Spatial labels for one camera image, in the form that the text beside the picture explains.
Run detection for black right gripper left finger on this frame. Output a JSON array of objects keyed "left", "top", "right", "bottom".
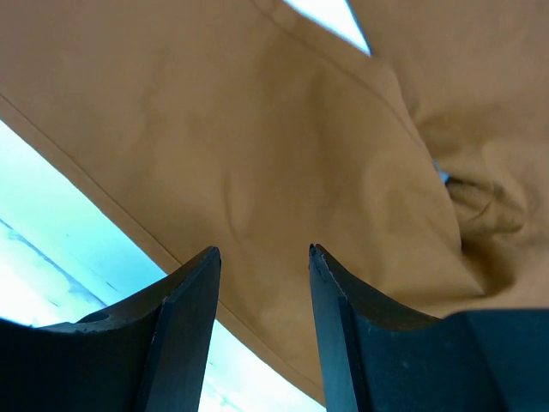
[{"left": 1, "top": 247, "right": 221, "bottom": 411}]

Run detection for brown trousers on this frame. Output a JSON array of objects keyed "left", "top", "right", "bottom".
[{"left": 1, "top": 1, "right": 548, "bottom": 401}]

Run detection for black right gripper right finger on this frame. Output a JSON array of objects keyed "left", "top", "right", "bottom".
[{"left": 309, "top": 245, "right": 548, "bottom": 411}]

